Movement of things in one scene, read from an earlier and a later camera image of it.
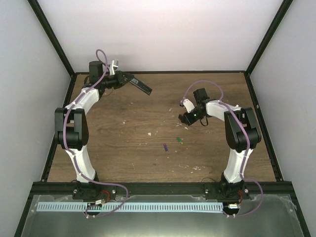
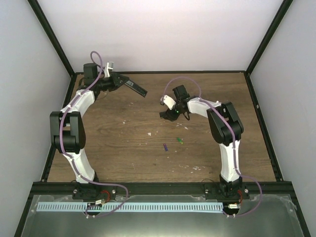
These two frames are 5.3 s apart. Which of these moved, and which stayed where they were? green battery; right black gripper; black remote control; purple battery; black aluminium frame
Moved: black remote control; right black gripper
Stayed: green battery; black aluminium frame; purple battery
